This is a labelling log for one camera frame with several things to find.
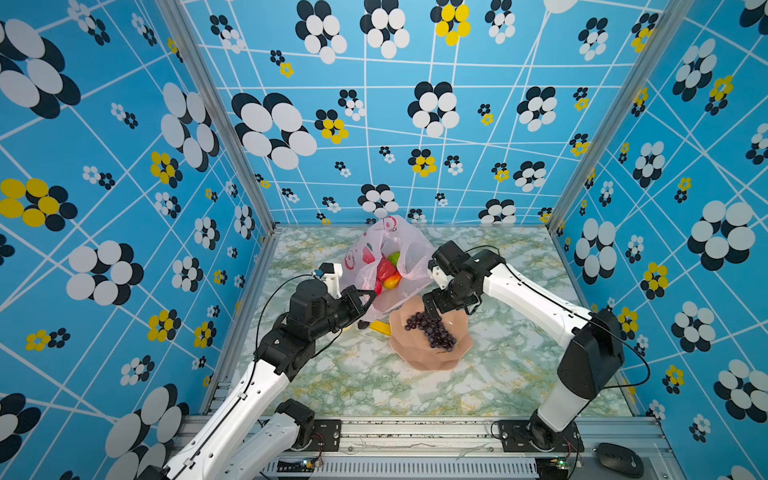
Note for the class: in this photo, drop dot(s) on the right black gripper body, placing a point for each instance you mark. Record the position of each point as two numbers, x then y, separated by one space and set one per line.
451 298

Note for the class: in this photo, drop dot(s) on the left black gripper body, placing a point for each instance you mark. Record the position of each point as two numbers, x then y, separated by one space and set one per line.
338 314

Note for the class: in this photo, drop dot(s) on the small yellow red mango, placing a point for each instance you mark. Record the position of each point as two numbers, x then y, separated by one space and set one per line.
392 281

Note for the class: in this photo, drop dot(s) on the green kiwi half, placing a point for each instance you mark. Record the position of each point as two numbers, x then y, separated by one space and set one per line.
394 258

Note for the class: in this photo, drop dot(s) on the pink plastic bag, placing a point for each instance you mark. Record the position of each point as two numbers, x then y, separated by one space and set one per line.
388 235

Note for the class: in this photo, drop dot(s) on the dark purple grape bunch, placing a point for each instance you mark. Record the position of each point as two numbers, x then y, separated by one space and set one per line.
434 330

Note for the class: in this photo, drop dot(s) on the red strawberry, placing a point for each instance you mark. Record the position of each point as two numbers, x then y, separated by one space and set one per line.
384 270

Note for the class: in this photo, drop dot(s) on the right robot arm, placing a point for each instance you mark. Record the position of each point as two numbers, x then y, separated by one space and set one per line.
593 348

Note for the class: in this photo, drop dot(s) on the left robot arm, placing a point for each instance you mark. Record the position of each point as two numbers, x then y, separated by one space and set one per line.
228 447

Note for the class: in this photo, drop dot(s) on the yellow flat piece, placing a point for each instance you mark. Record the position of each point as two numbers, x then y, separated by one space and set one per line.
381 327

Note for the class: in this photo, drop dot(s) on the pink scalloped fruit plate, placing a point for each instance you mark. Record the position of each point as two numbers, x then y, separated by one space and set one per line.
427 343

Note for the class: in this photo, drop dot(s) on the left green circuit board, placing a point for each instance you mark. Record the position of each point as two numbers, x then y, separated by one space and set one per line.
306 465

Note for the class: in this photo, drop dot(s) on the green circuit board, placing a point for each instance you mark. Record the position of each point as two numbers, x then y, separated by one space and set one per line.
552 469
306 465

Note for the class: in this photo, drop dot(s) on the right green circuit board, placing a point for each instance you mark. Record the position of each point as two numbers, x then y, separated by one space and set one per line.
552 469

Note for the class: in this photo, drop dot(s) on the black computer mouse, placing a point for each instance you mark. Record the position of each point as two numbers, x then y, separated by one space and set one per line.
620 459

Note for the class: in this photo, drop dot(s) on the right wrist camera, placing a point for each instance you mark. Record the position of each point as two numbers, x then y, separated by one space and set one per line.
437 274

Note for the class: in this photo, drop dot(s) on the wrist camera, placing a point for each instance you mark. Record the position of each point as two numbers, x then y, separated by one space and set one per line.
330 274
437 274

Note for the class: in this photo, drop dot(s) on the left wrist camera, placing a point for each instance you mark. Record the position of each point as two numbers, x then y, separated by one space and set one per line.
330 274

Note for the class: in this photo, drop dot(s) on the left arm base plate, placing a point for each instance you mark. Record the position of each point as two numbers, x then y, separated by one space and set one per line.
324 435

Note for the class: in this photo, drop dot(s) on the aluminium front rail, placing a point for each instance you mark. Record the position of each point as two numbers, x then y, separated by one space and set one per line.
463 448

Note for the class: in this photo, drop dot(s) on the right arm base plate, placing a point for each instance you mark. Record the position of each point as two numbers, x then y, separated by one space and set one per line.
523 436

